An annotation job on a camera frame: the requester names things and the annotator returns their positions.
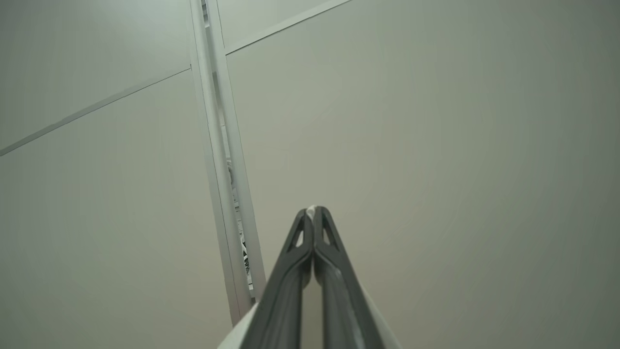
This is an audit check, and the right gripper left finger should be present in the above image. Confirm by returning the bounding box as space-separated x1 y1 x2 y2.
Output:
241 208 314 349

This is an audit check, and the red shirt with white sleeves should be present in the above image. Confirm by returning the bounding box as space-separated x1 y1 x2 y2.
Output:
218 205 403 349

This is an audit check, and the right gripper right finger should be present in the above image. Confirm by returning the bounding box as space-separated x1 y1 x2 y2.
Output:
314 206 386 349

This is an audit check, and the grey metal partition post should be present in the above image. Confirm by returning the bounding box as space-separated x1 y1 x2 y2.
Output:
186 0 267 325

